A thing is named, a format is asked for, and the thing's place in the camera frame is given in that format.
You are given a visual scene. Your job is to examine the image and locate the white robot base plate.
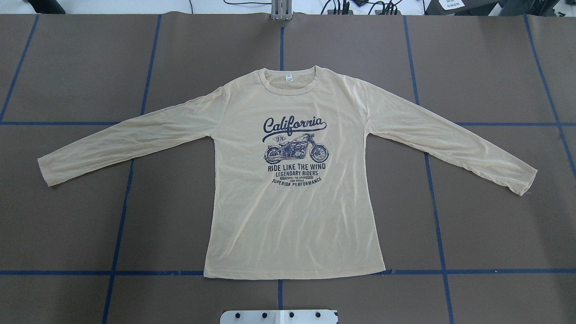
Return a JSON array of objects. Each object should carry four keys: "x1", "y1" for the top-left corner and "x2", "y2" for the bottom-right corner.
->
[{"x1": 220, "y1": 309, "x2": 339, "y2": 324}]

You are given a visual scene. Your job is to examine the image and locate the aluminium frame post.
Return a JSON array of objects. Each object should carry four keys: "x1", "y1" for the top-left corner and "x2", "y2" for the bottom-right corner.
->
[{"x1": 271, "y1": 0, "x2": 293, "y2": 21}]

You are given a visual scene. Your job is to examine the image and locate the beige long-sleeve printed shirt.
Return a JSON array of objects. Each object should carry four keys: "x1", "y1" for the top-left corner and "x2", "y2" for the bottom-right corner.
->
[{"x1": 38, "y1": 66, "x2": 537, "y2": 280}]

